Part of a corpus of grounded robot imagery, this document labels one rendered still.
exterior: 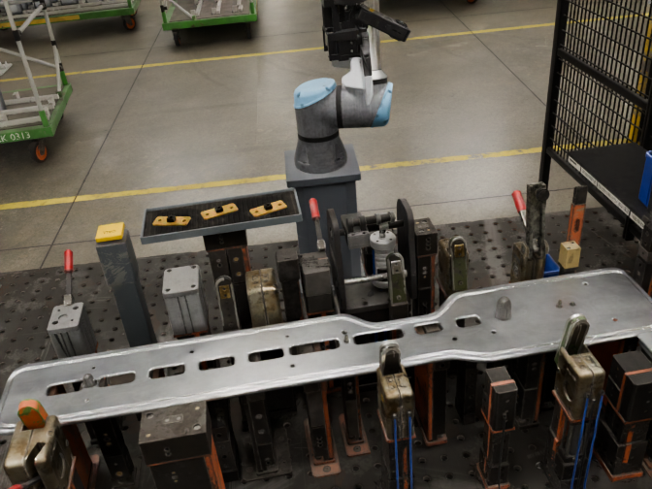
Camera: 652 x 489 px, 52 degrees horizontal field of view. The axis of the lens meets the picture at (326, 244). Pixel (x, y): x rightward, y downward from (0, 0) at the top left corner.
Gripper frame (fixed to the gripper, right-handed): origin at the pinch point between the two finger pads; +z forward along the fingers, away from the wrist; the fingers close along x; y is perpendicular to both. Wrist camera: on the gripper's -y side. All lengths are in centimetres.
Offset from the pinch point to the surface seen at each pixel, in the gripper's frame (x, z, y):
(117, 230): -8, 28, 58
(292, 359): 28, 44, 23
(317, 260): 4.9, 36.2, 13.6
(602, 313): 30, 44, -43
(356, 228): 6.6, 28.2, 4.5
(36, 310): -47, 74, 99
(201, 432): 46, 41, 41
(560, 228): -48, 74, -74
